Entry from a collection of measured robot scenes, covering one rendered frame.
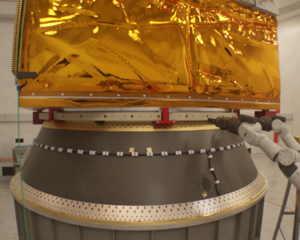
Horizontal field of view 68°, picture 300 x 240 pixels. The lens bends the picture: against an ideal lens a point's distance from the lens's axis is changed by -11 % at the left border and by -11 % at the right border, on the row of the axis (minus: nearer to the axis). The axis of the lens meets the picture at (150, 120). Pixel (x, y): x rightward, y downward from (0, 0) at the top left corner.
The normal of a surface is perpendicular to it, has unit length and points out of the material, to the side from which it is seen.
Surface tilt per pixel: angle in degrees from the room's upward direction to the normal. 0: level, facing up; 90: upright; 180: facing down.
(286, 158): 77
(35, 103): 90
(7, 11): 90
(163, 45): 90
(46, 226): 90
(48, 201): 43
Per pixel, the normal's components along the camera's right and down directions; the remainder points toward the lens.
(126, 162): -0.02, -0.44
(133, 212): 0.01, -0.71
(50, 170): -0.46, -0.44
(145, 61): 0.44, -0.01
